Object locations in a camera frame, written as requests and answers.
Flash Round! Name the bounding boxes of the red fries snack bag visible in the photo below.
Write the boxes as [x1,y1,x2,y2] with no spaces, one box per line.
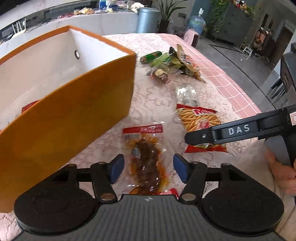
[176,103,227,153]

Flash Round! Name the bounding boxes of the clear braised meat packet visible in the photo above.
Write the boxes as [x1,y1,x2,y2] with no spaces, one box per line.
[122,124,169,195]

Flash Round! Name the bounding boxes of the clear small snack packet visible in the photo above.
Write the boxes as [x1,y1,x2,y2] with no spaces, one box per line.
[175,83,199,107]

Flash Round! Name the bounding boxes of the clear mixed snack packet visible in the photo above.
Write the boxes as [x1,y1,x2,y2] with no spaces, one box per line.
[146,66,183,84]

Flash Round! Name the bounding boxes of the beige red snack packet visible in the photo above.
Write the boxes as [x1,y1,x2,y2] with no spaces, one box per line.
[177,44,200,76]

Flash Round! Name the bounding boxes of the dark green snack packet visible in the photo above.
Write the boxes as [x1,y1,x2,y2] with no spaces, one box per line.
[169,44,205,82]

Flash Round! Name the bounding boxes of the green transparent snack bag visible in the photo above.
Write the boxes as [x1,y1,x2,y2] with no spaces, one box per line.
[151,53,181,70]

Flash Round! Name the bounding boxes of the green sausage snack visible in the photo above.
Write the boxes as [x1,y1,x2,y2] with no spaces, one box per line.
[140,51,162,64]

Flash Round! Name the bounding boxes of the red chips bag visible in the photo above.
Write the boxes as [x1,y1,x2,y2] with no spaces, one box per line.
[21,99,40,113]

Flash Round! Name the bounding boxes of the person's right hand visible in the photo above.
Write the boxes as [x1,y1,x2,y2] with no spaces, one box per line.
[264,149,295,196]

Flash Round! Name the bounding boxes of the pink checked tablecloth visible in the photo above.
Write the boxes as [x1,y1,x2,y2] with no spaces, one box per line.
[159,34,261,118]

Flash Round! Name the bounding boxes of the orange cardboard box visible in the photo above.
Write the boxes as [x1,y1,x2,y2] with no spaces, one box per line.
[1,26,137,213]

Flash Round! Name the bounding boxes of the pink space heater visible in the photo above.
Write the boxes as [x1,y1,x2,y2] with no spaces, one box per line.
[183,29,199,48]

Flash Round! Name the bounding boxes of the grey drawer cabinet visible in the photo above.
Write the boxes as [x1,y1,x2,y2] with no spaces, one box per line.
[211,3,253,47]

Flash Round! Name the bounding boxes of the blue water bottle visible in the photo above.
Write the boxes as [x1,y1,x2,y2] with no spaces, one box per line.
[187,8,206,35]

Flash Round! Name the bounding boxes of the potted plant by bin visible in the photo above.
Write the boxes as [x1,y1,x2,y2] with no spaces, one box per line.
[152,0,187,33]

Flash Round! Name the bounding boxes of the hanging ivy plant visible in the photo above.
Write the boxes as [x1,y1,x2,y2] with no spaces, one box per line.
[206,1,255,36]

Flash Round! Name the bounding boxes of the blue metal trash bin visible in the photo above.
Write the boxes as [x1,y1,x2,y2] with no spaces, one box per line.
[136,7,160,33]

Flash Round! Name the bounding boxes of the white wifi router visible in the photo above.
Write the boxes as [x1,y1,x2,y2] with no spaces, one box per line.
[11,18,27,37]

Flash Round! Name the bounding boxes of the white marble tv bench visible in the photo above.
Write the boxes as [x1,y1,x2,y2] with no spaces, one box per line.
[0,12,138,57]

